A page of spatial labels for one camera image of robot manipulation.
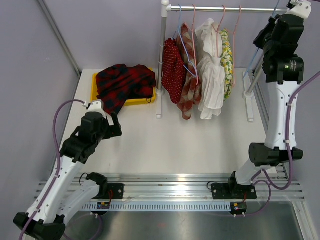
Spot dark red plaid skirt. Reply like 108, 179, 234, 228
95, 63, 157, 116

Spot blue wire hanger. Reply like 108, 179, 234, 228
243, 0, 280, 77

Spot pink wire hanger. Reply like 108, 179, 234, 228
231, 5, 242, 88

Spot lemon print skirt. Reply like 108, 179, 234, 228
219, 28, 234, 101

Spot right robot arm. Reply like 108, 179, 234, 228
226, 14, 304, 198

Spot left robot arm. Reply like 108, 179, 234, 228
13, 111, 122, 240

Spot red polka dot skirt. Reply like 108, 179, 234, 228
162, 38, 186, 104

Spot beige red plaid skirt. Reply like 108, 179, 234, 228
176, 23, 202, 120

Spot white pleated skirt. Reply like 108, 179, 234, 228
195, 18, 225, 120

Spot yellow plastic tray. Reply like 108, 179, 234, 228
90, 67, 157, 107

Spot white clothes rack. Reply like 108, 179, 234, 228
155, 0, 301, 123

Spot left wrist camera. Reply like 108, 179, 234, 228
83, 99, 107, 119

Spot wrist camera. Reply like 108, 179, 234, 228
83, 99, 107, 119
285, 0, 312, 20

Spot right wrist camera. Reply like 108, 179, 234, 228
285, 0, 312, 20

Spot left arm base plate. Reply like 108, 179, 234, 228
96, 183, 125, 200

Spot aluminium mounting rail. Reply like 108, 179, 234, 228
34, 159, 307, 203

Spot white slotted cable duct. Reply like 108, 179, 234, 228
80, 202, 231, 212

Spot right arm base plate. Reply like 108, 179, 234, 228
211, 183, 257, 200

